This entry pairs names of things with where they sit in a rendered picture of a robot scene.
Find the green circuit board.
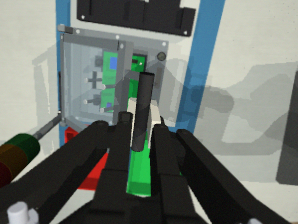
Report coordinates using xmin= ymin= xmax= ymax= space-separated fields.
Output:
xmin=127 ymin=56 xmax=145 ymax=109

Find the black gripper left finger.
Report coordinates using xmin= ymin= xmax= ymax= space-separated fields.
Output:
xmin=0 ymin=97 xmax=137 ymax=224

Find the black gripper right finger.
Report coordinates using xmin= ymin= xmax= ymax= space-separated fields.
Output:
xmin=147 ymin=100 xmax=292 ymax=224

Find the green open-top bin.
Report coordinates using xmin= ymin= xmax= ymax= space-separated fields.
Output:
xmin=127 ymin=131 xmax=151 ymax=196

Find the red open-top bin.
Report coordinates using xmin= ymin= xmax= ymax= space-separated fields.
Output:
xmin=65 ymin=127 xmax=108 ymax=191

